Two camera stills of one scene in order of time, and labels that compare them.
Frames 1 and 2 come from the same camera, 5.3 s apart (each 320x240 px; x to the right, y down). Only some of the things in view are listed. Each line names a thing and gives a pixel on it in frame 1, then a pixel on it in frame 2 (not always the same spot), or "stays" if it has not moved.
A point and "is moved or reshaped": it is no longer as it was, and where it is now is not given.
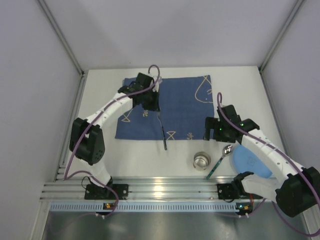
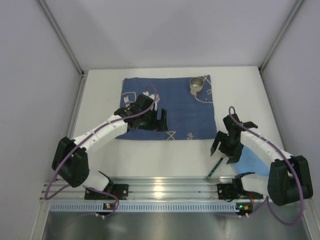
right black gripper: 211,128 → 229,150
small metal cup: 202,161 → 196,84
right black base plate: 228,191 stays
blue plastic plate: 245,160 stays
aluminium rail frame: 149,188 stays
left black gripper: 152,105 → 152,121
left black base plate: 94,192 stays
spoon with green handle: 226,150 stays
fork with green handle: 163,131 is moved or reshaped
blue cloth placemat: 184,102 stays
